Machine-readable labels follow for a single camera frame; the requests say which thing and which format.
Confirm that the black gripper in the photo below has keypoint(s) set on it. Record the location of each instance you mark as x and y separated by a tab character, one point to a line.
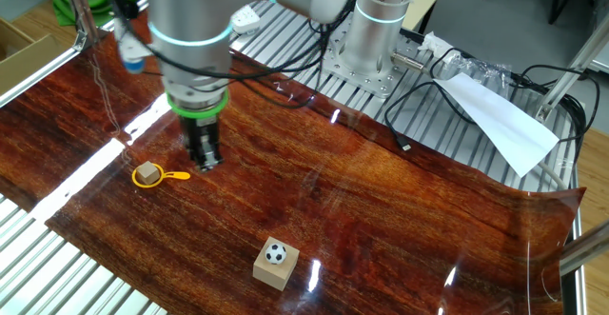
200	127

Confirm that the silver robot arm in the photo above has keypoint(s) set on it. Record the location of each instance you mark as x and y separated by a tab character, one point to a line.
190	10

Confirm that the miniature soccer ball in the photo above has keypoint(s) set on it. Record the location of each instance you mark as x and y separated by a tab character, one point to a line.
276	253

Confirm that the small wooden cube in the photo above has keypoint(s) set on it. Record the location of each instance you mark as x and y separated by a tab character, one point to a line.
148	173

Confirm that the glossy wood-grain mat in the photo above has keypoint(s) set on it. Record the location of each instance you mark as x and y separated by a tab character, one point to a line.
333	186

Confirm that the white power strip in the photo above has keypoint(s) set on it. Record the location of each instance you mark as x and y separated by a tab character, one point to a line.
245	20

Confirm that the large wooden block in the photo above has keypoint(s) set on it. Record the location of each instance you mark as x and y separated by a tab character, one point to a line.
276	277

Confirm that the cardboard box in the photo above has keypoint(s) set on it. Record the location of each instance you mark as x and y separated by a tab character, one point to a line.
28	60

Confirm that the silver cylindrical connector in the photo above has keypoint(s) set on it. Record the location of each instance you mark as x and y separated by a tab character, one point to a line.
406	61

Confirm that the white crumpled wrapper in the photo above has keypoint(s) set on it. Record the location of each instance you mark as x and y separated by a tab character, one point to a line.
433	44

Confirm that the clear plastic bag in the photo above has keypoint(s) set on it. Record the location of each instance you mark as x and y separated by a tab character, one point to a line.
480	72

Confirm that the white paper sheet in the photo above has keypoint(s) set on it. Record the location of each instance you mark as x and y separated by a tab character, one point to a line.
504	124

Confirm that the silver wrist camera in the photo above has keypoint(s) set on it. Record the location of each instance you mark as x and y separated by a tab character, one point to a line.
133	58

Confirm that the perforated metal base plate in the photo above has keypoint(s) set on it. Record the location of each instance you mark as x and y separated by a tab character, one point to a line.
376	84

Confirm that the aluminium frame post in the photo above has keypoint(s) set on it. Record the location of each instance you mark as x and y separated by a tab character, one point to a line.
571	72
80	10

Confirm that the aluminium frame bar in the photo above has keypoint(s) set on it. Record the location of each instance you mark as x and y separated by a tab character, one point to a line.
587	248

